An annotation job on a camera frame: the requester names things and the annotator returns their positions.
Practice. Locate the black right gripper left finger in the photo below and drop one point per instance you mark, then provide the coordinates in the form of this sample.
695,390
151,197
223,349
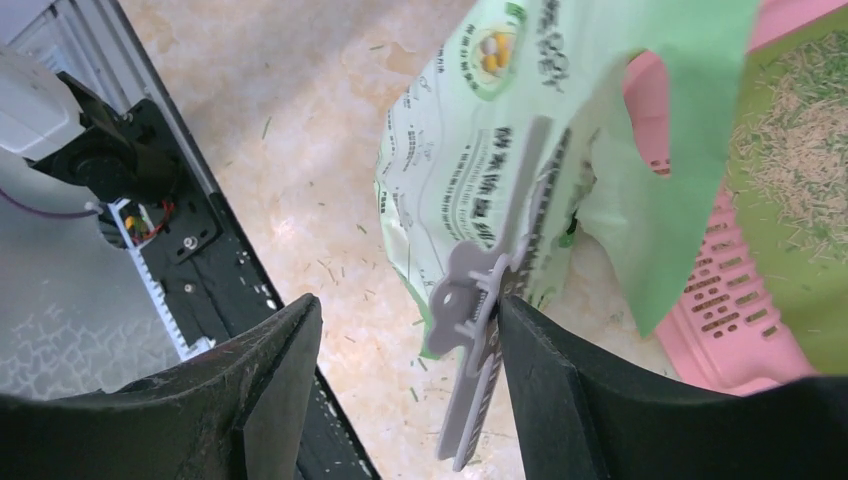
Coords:
234,412

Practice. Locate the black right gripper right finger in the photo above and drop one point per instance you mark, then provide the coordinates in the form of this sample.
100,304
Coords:
582,412

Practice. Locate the small black ruler piece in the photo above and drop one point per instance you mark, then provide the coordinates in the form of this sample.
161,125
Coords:
465,303

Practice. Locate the green cat litter bag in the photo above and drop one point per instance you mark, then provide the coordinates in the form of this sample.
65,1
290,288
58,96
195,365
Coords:
633,100

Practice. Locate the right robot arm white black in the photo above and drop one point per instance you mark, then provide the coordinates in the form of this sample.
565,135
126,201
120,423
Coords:
66,126

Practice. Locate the pink green litter box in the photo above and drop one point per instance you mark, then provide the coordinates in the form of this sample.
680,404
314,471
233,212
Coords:
766,302

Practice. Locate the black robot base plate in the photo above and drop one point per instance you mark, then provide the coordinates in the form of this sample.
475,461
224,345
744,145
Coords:
214,296

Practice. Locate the aluminium frame rail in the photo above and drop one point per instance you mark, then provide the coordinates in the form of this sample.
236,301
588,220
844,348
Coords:
119,66

